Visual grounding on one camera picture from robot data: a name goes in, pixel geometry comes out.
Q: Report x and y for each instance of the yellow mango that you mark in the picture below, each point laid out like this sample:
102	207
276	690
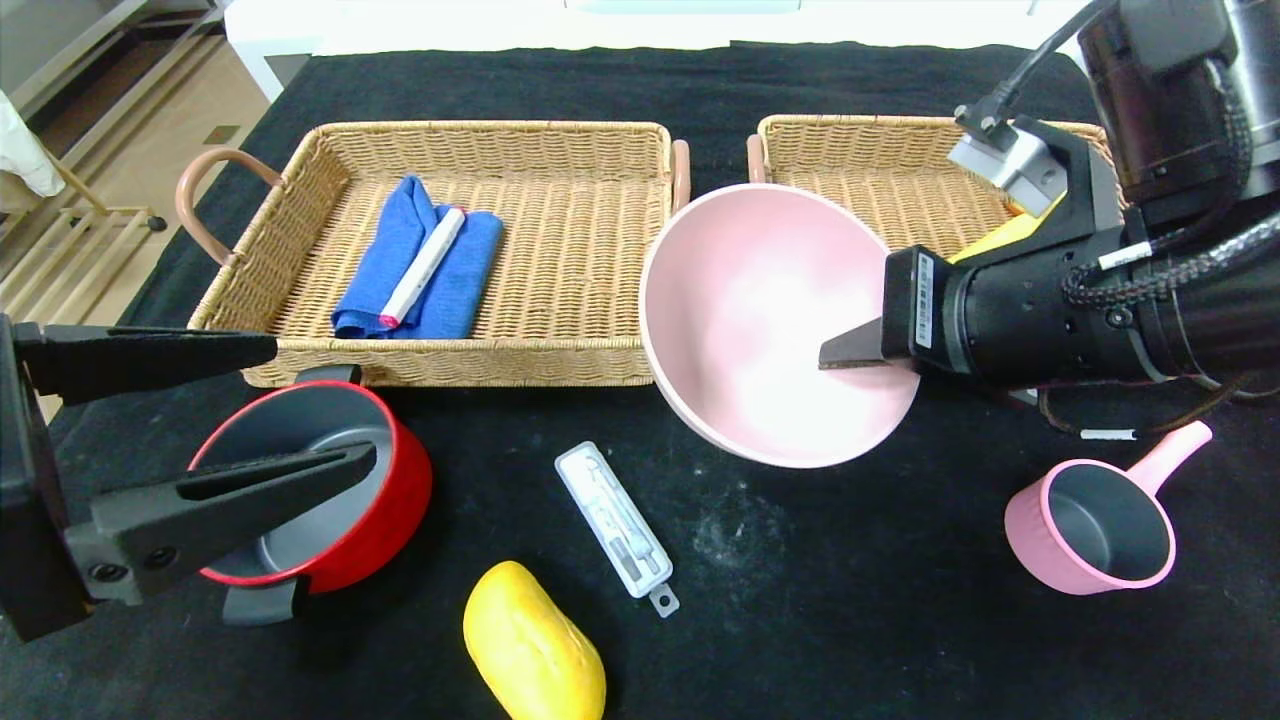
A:
530	650

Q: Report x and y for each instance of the pink bowl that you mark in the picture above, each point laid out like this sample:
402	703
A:
740	300

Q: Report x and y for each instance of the white hanging cloth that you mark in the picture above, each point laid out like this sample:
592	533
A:
20	150

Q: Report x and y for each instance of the blue folded towel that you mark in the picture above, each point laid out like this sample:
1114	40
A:
455	285

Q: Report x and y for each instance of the white marker pen pink cap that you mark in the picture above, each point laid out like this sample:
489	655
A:
425	265

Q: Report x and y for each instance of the clear plastic thermometer case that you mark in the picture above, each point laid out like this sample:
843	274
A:
610	520

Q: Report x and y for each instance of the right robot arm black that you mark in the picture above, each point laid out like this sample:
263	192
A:
1040	310

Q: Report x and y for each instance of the black tablecloth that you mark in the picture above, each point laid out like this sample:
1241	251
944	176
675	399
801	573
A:
500	80

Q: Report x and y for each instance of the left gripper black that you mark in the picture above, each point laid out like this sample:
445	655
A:
28	480

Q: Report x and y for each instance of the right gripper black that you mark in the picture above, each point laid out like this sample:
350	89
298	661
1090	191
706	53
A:
918	303

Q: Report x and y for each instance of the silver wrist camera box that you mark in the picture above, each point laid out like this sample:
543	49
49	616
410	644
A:
1015	165

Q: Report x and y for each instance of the yellow banana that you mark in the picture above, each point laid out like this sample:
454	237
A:
1000	240

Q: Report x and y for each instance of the wooden rack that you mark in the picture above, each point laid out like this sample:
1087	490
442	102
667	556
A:
60	250

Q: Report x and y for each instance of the pink saucepan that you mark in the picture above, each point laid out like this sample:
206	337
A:
1030	540

